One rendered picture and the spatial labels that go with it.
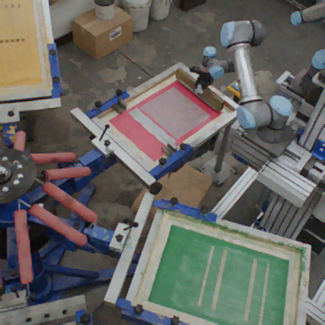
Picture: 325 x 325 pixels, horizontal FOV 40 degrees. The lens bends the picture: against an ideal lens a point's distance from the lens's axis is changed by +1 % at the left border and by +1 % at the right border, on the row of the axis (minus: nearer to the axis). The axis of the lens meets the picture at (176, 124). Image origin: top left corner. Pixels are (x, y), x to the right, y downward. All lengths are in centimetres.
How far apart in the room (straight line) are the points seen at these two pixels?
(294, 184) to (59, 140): 220
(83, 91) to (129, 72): 51
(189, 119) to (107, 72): 185
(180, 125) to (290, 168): 74
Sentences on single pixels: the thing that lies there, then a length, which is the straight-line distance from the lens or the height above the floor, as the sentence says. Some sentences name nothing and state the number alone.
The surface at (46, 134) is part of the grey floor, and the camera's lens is 396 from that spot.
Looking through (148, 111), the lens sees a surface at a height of 95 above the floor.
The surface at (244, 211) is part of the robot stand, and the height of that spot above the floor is 21.
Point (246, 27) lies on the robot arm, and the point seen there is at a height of 171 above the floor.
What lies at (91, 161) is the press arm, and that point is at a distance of 244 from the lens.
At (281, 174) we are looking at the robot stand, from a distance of 236.
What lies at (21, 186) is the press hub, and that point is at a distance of 206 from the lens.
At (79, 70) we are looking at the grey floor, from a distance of 450.
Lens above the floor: 299
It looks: 48 degrees down
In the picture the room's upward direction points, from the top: 8 degrees clockwise
